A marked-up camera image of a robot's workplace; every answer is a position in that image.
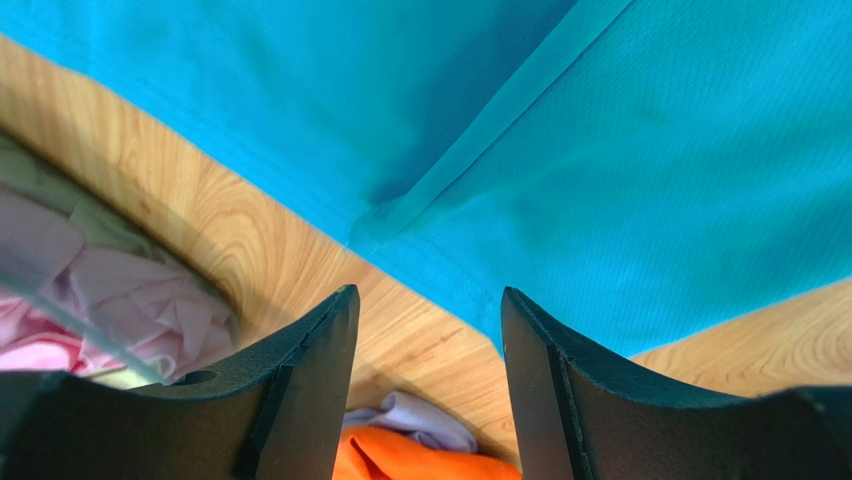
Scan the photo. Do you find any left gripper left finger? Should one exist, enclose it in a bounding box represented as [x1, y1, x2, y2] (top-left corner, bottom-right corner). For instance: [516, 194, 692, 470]
[1, 285, 360, 479]

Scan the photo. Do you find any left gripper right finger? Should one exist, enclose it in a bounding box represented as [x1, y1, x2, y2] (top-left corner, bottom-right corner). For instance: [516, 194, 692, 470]
[501, 288, 851, 479]

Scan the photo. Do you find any teal t shirt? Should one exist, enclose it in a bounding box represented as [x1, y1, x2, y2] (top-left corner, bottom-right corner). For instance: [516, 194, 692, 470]
[1, 1, 851, 356]

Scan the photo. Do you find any folded orange t shirt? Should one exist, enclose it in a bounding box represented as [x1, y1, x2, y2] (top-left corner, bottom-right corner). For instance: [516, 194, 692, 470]
[332, 426, 522, 480]

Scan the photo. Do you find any folded lavender t shirt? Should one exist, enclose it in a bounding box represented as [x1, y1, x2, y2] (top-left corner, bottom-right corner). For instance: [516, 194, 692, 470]
[342, 391, 479, 454]

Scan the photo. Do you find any translucent grey plastic bin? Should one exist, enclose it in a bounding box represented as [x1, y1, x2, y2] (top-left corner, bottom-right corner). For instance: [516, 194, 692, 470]
[1, 135, 238, 390]

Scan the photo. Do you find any pink t shirt in bin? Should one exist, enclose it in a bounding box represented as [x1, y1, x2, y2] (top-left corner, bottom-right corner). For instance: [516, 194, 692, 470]
[0, 186, 236, 384]

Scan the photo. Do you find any beige t shirt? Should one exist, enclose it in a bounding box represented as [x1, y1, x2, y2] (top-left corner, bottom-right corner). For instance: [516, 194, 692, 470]
[1, 135, 174, 388]

